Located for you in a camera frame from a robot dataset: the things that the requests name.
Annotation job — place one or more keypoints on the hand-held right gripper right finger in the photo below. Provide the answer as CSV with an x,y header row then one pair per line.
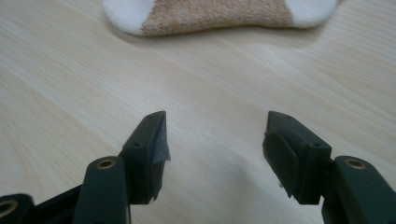
x,y
295,161

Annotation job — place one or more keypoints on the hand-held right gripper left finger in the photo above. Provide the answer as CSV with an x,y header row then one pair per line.
x,y
146,155

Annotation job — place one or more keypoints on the brown and white sock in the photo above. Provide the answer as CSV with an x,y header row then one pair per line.
x,y
218,14

